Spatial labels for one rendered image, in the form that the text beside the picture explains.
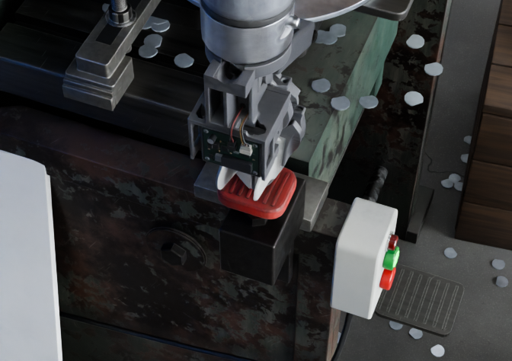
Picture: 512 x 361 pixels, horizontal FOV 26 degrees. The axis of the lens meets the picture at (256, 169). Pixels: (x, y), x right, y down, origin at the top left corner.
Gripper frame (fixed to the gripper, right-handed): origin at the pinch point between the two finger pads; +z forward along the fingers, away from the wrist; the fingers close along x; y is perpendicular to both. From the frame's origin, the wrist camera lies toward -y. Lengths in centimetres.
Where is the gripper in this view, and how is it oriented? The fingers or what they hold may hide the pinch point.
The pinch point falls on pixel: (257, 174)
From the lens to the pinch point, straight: 107.1
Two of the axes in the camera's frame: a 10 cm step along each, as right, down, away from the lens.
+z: 0.0, 6.4, 7.7
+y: -3.7, 7.2, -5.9
